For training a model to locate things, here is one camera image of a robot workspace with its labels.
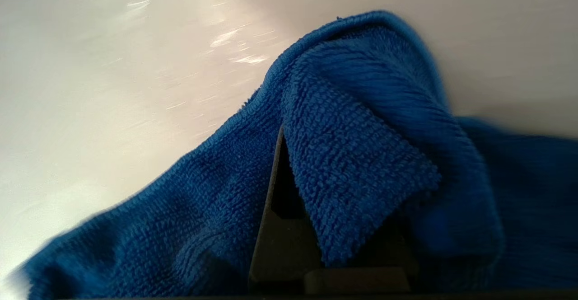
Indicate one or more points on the white ceramic sink basin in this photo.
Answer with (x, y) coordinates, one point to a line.
(135, 65)

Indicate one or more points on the blue microfiber towel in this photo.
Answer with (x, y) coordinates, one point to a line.
(361, 133)

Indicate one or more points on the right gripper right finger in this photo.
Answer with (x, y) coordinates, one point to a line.
(384, 255)

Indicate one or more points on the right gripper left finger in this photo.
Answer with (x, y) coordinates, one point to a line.
(282, 246)

